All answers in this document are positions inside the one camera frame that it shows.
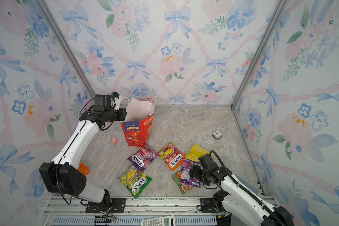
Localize purple white snack packet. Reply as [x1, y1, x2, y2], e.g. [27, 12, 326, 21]
[180, 159, 201, 188]

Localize red paper gift bag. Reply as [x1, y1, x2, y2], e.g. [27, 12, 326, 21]
[121, 98, 156, 147]

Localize purple Fox's candy bag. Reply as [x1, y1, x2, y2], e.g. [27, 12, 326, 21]
[128, 144, 159, 171]

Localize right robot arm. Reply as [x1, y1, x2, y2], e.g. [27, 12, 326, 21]
[190, 150, 294, 226]

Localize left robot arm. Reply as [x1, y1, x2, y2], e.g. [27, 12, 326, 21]
[39, 92, 126, 211]

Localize orange Fox's candy bag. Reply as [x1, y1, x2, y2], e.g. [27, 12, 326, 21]
[158, 141, 186, 171]

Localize green Fox's candy bag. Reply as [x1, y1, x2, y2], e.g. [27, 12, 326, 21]
[118, 165, 152, 198]

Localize yellow snack packet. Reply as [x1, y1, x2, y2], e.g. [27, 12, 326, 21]
[186, 144, 210, 162]

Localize green noodle snack packet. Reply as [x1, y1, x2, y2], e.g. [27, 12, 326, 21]
[172, 171, 194, 194]

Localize small square packet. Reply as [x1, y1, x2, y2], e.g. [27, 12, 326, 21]
[212, 131, 223, 139]

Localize white calculator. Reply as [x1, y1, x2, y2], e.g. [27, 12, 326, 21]
[140, 215, 176, 226]

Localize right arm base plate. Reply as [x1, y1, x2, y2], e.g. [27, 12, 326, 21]
[197, 198, 224, 213]

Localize black corrugated cable conduit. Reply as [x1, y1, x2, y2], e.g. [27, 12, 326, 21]
[208, 150, 286, 226]

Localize orange object by wall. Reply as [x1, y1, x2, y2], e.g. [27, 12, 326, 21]
[77, 163, 89, 176]

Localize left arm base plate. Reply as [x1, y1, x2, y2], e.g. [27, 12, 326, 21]
[85, 198, 127, 213]

